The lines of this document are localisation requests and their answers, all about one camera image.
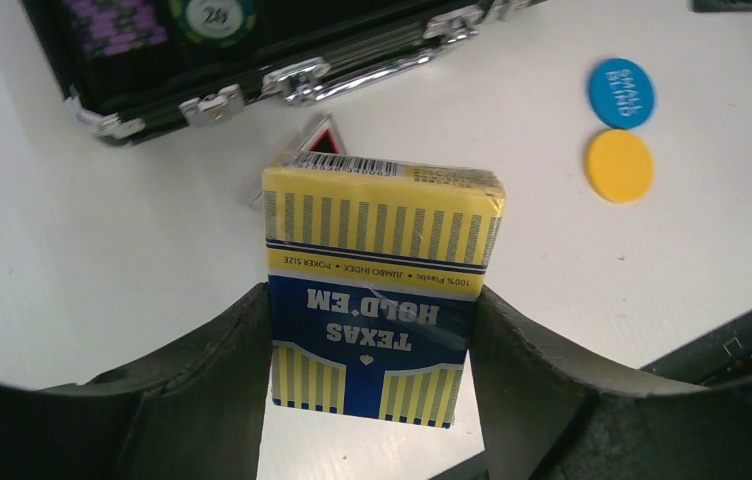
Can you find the yellow blue card deck box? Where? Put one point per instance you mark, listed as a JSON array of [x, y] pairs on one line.
[[374, 272]]

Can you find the loose purple chip stack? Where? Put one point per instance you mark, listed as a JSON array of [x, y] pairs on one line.
[[109, 28]]

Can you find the blue small blind button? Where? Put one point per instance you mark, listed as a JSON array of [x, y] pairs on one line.
[[621, 93]]

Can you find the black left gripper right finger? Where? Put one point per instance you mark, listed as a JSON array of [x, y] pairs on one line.
[[552, 409]]

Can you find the yellow big blind button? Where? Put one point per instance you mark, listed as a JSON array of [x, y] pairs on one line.
[[619, 166]]

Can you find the black aluminium poker case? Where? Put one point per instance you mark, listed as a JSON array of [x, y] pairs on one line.
[[299, 52]]

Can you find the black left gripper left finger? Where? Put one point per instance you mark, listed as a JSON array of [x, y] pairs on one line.
[[192, 409]]

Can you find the triangular all in button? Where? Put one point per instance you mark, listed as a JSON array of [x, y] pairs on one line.
[[320, 134]]

